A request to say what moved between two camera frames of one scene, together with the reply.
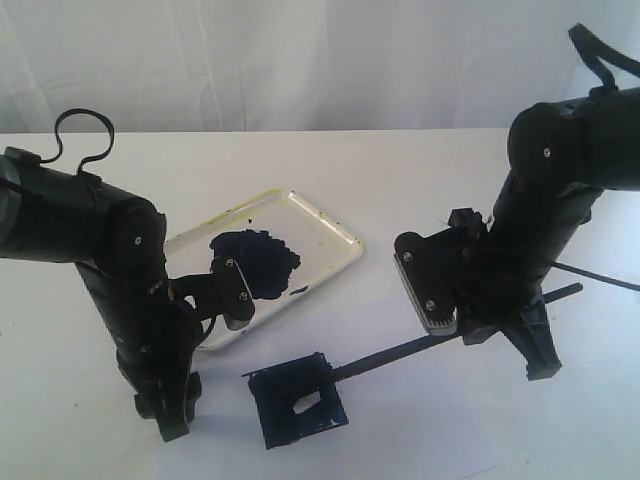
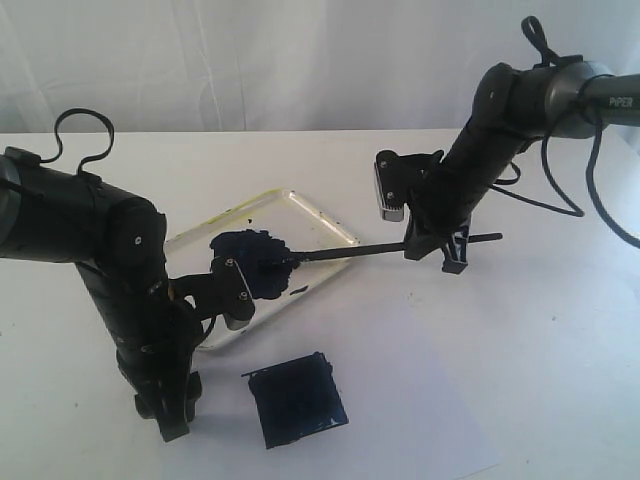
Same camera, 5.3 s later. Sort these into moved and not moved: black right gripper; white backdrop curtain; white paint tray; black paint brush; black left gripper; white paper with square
Moved: black right gripper; black paint brush
Not moved: white paper with square; white paint tray; white backdrop curtain; black left gripper
